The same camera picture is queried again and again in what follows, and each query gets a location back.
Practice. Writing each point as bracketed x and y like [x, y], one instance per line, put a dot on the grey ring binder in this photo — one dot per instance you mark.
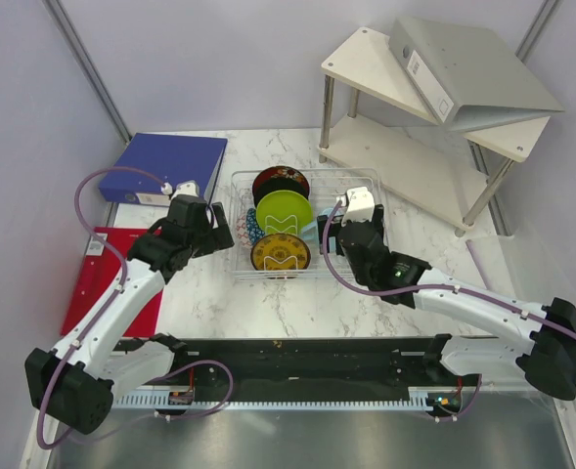
[468, 76]

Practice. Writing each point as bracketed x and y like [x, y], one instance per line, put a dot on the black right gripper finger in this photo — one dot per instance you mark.
[378, 220]
[321, 221]

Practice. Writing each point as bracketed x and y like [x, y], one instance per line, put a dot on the yellow patterned black plate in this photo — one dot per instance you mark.
[280, 252]

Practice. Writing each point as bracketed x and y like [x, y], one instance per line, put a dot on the blue patterned bowl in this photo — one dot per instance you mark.
[248, 231]

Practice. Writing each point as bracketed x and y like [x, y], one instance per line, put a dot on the lime green plate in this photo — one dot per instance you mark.
[284, 212]

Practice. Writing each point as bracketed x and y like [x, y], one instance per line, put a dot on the light blue mug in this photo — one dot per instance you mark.
[309, 234]

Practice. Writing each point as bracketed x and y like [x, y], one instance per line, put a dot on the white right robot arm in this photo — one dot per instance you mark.
[536, 340]

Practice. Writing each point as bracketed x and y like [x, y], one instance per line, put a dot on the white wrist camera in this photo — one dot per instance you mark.
[190, 188]
[359, 205]

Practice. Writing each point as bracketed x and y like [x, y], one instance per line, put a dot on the blue ring binder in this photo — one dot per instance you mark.
[173, 159]

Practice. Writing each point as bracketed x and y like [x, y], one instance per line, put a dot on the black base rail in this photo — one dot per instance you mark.
[335, 369]

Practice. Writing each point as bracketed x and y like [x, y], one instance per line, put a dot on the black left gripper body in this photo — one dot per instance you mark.
[201, 241]

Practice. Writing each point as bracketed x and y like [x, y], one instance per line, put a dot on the cream two-tier shelf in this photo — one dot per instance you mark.
[448, 189]

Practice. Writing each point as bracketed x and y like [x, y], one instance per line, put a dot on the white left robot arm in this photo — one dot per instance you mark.
[78, 380]

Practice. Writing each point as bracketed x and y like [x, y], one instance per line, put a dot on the light blue cable duct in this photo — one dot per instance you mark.
[164, 399]

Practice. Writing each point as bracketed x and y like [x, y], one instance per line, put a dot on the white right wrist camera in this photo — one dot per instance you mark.
[359, 205]

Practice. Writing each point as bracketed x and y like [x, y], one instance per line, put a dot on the red folder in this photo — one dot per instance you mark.
[97, 272]

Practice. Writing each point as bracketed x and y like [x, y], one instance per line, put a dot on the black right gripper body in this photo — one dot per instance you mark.
[361, 277]

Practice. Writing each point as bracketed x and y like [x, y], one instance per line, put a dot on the clear wire dish rack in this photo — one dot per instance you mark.
[325, 186]

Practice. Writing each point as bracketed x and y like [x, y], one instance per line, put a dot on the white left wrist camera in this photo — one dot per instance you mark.
[190, 188]

